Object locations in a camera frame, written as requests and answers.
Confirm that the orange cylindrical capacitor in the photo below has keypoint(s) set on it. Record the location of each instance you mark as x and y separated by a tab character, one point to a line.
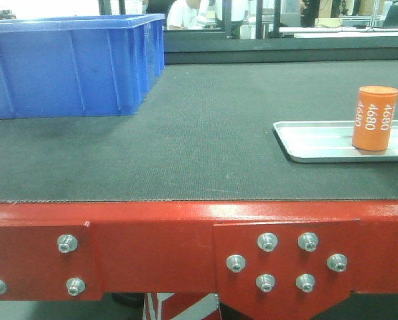
374	117

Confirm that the dark conveyor belt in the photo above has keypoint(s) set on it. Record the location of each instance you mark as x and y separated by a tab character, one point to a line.
204	130

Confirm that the blue bin on conveyor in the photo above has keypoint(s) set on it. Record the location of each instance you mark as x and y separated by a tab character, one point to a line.
79	66

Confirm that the silver metal tray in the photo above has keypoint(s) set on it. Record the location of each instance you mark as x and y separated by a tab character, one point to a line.
329	142

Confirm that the person in white shirt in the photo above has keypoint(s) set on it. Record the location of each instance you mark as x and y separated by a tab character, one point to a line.
186	15

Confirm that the red white striped base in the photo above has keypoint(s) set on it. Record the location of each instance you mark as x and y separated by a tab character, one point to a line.
181	306

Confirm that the red conveyor frame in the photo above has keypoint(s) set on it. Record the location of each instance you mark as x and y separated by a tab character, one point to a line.
266	259

